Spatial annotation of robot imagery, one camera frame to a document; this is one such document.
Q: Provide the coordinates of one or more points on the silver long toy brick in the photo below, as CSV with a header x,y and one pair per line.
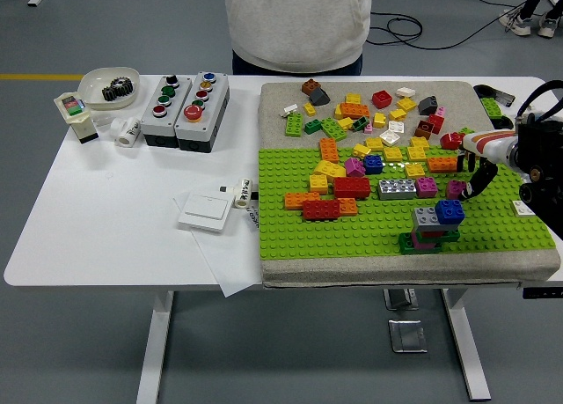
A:
x,y
397,188

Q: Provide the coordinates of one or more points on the white pipe fitting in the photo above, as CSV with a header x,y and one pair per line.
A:
x,y
125,133

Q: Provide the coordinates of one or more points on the metal floor plate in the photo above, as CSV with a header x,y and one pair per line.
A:
x,y
407,335

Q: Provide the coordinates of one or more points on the magenta toy brick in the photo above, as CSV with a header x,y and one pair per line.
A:
x,y
354,166

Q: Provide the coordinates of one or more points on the grey emergency-stop control box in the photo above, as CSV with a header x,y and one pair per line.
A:
x,y
215,105

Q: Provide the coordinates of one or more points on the black rectangular device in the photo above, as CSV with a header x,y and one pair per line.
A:
x,y
504,97

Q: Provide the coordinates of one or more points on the pink square toy brick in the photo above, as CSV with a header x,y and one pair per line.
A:
x,y
454,189
426,187

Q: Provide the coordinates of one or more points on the small pink toy brick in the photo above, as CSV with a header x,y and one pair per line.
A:
x,y
440,111
368,128

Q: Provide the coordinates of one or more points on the white paper sheet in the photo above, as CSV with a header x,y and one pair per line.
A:
x,y
228,263

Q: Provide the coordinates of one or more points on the large yellow sloped brick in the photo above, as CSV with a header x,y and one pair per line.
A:
x,y
329,170

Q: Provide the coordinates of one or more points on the white table leg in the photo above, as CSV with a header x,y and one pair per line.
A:
x,y
467,355
154,355

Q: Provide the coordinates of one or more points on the small white clip piece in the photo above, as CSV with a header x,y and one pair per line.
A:
x,y
290,109

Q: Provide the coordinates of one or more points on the black metal gear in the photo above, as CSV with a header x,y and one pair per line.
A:
x,y
124,85
110,93

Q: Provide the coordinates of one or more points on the dark green hollow brick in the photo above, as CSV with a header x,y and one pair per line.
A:
x,y
360,122

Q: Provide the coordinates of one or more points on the person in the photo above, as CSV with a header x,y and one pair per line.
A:
x,y
297,21
522,24

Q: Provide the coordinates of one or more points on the black round tape roll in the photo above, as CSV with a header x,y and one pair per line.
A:
x,y
480,88

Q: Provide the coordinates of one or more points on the dark green square brick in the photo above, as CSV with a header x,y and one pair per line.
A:
x,y
312,126

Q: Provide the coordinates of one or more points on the pink long toy brick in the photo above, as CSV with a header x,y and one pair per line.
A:
x,y
424,244

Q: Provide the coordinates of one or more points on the grey four-button control box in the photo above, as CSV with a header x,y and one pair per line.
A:
x,y
176,109

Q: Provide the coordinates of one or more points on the white square plate brick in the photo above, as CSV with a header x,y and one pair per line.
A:
x,y
396,126

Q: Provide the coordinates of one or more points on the red square toy brick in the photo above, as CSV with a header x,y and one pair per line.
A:
x,y
382,98
436,122

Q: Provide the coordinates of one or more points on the white labelled cylinder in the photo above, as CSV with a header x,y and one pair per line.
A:
x,y
243,193

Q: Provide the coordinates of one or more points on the white wall switch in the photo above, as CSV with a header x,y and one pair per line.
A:
x,y
204,212

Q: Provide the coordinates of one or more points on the lime green toy brick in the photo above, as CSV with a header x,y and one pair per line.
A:
x,y
294,124

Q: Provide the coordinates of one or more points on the white hollow toy brick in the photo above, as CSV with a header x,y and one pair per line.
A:
x,y
389,136

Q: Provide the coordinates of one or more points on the brown square toy brick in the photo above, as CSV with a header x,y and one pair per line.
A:
x,y
311,86
424,129

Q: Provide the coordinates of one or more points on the red long toy brick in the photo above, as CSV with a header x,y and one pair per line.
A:
x,y
321,209
352,188

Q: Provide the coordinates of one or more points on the orange square toy brick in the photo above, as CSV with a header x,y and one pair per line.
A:
x,y
348,206

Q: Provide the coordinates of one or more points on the red rounded toy brick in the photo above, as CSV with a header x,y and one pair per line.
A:
x,y
451,141

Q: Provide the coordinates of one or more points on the white flat toy brick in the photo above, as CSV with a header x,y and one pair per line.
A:
x,y
406,92

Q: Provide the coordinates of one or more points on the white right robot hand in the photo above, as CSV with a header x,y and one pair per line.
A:
x,y
488,144

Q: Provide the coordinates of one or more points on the green studded baseplate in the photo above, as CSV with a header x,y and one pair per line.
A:
x,y
308,241

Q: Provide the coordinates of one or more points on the dark grey sloped brick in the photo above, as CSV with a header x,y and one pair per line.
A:
x,y
427,105
319,96

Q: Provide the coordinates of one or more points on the white plastic bowl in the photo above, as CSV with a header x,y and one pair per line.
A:
x,y
92,87

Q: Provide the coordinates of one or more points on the yellow square toy brick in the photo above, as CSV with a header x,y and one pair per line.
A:
x,y
318,184

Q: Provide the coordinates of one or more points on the small yellow toy brick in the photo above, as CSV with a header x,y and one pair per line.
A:
x,y
309,108

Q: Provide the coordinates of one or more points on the white square toy brick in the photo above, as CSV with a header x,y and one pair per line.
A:
x,y
522,207

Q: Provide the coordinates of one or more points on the orange long toy brick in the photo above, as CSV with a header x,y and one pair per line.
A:
x,y
354,110
302,200

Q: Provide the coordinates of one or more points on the small white tag dark square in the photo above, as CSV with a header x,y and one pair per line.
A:
x,y
224,188

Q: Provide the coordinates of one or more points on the black table control panel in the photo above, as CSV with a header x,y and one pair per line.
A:
x,y
543,292

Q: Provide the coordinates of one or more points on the grey long toy brick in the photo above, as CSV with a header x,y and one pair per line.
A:
x,y
423,219

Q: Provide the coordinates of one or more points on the orange long flat brick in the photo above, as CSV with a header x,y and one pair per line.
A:
x,y
442,164

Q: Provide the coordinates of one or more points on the white switch module green red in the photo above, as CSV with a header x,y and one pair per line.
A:
x,y
75,109

